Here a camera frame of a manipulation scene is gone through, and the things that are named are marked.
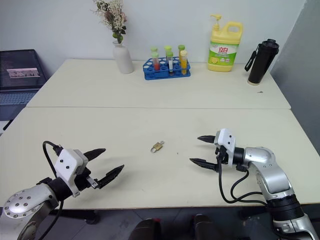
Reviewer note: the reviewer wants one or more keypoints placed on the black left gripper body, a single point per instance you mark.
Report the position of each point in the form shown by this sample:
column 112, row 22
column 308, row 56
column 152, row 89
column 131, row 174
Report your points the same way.
column 85, row 181

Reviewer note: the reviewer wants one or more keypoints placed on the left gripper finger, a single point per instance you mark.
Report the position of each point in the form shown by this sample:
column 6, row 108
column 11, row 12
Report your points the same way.
column 95, row 153
column 111, row 175

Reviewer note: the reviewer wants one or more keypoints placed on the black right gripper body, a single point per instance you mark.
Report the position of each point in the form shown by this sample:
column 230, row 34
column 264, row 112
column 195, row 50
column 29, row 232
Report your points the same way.
column 221, row 156

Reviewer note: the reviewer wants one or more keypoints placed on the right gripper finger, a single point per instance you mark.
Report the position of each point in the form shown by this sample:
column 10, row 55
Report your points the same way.
column 207, row 139
column 203, row 163

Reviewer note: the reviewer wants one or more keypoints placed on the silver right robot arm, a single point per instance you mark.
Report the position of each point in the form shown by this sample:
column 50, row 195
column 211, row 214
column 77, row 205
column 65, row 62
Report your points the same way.
column 272, row 175

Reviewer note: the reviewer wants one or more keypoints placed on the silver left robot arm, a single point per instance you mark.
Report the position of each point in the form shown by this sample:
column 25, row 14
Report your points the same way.
column 22, row 202

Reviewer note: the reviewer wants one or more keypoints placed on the small brass padlock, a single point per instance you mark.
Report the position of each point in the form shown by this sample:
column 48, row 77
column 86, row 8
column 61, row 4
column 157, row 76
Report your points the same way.
column 157, row 147

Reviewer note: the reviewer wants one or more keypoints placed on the dark rounded shape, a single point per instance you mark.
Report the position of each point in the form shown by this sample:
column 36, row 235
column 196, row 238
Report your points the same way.
column 146, row 230
column 205, row 227

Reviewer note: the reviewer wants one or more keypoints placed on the yellow-capped tube orange liquid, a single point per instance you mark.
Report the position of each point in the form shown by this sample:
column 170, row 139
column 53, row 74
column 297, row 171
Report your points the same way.
column 184, row 61

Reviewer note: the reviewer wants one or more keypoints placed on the green-capped tube white label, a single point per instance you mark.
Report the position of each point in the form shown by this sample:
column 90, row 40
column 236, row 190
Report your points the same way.
column 170, row 62

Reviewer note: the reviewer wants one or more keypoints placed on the yellow detergent pump bottle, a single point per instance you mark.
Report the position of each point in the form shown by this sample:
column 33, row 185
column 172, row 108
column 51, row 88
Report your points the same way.
column 222, row 55

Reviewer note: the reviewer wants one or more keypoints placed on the blue test tube rack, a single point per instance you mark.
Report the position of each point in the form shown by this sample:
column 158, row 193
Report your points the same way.
column 152, row 73

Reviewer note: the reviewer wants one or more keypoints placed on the green-capped tube red liquid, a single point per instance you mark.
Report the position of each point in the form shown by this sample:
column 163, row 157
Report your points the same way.
column 155, row 61

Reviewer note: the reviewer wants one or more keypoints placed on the green-capped test tube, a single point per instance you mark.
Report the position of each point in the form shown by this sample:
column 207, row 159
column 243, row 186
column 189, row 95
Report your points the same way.
column 154, row 49
column 168, row 48
column 181, row 47

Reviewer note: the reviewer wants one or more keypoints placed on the white ceramic vase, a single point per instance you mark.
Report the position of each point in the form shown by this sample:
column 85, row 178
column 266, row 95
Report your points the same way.
column 123, row 60

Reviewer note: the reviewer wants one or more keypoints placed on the black laptop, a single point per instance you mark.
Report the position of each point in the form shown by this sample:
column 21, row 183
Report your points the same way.
column 20, row 62

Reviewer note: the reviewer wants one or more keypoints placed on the dried flower bouquet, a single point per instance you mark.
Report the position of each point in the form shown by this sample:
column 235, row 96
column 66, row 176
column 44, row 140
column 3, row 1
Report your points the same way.
column 112, row 15

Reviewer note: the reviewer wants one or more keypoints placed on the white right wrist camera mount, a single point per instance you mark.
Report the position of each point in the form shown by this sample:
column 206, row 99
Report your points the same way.
column 226, row 140

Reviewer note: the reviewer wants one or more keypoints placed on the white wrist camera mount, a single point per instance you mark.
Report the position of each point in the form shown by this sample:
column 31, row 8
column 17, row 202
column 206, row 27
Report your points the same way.
column 66, row 162
column 226, row 140

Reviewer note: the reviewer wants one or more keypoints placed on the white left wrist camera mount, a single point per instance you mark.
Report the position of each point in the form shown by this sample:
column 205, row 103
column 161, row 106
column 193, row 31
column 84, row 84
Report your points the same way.
column 66, row 162

